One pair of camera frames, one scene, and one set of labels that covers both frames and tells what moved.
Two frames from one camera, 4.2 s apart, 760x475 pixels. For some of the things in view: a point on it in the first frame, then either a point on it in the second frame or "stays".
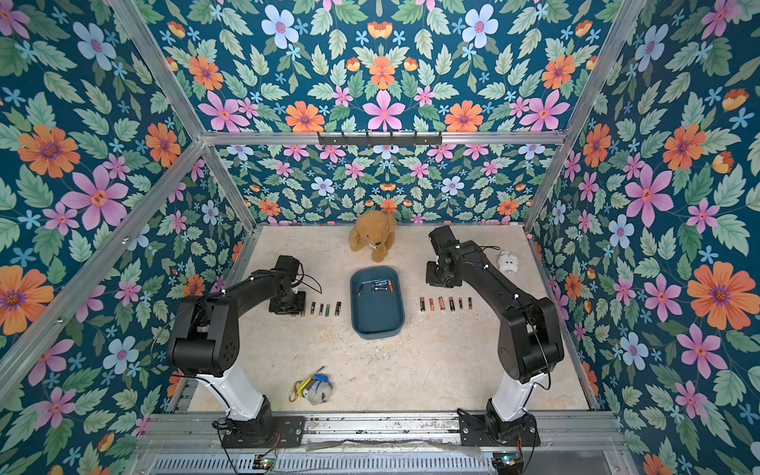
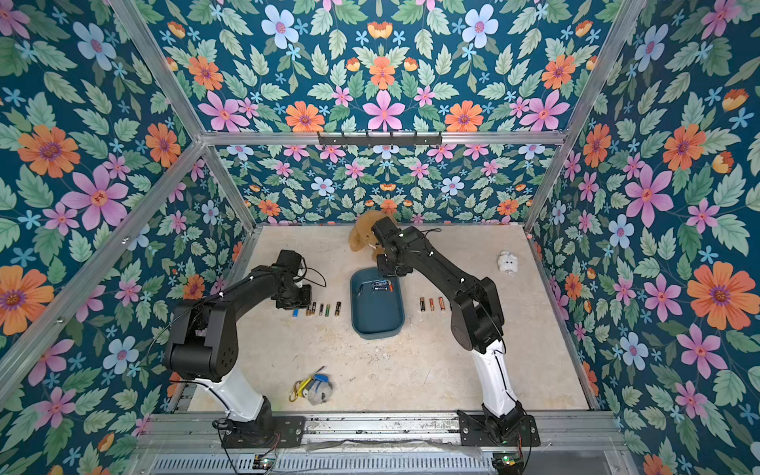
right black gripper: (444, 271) -> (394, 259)
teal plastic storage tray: (377, 302) stays
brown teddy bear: (375, 230) stays
